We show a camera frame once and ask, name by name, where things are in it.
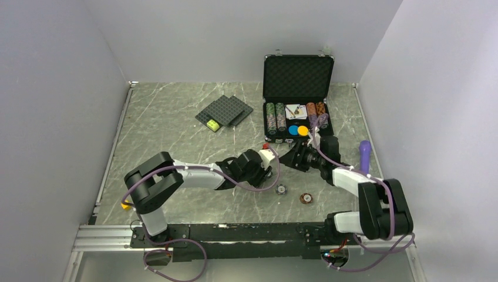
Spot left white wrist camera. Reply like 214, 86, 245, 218
258, 143, 277, 169

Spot dark foam pad top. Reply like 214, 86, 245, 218
195, 95, 243, 126

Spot black base frame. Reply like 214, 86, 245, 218
130, 222, 356, 262

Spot yellow-green dice block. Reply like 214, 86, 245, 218
206, 119, 220, 132

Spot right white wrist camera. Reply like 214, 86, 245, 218
307, 132, 321, 149

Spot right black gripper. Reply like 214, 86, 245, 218
277, 140, 325, 172

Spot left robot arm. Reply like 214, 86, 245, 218
124, 147, 279, 247

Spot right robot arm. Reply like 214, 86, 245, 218
279, 136, 413, 244

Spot yellow dealer button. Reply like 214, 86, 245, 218
297, 126, 309, 137

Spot small yellow object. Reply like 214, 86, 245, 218
120, 200, 133, 210

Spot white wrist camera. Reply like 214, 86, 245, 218
258, 143, 277, 169
307, 132, 321, 149

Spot purple chip stack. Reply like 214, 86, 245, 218
308, 114, 318, 130

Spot grey chip stack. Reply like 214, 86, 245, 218
267, 115, 277, 135

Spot purple cylinder object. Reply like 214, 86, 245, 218
358, 140, 372, 174

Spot black poker case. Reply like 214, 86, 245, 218
263, 55, 335, 143

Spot dark green chip stack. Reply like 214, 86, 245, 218
275, 103, 285, 120

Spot red chip stack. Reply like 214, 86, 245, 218
306, 102, 317, 116

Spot small chip stack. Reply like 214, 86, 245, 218
318, 115, 328, 129

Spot playing cards deck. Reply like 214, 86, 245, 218
284, 104, 308, 120

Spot purple-grey chip stack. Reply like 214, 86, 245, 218
276, 116, 287, 132

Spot blue dealer button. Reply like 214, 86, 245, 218
288, 125, 298, 136

